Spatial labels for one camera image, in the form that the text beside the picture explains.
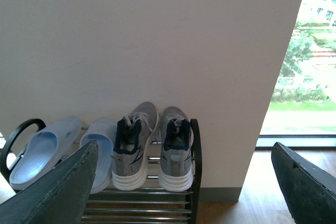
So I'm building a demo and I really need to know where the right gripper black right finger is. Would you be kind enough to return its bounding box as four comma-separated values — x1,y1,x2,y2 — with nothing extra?
271,142,335,223

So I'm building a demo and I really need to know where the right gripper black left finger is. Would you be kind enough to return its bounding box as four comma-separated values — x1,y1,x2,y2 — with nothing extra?
1,141,98,223

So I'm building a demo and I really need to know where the light blue slipper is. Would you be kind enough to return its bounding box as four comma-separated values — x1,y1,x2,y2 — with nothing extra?
80,118,117,194
9,116,82,190

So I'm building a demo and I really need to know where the grey knit sneaker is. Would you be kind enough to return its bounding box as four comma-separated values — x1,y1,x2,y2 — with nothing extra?
159,106,193,192
112,102,159,190

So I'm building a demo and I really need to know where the black metal shoe rack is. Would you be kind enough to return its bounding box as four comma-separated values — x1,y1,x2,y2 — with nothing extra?
0,118,202,224

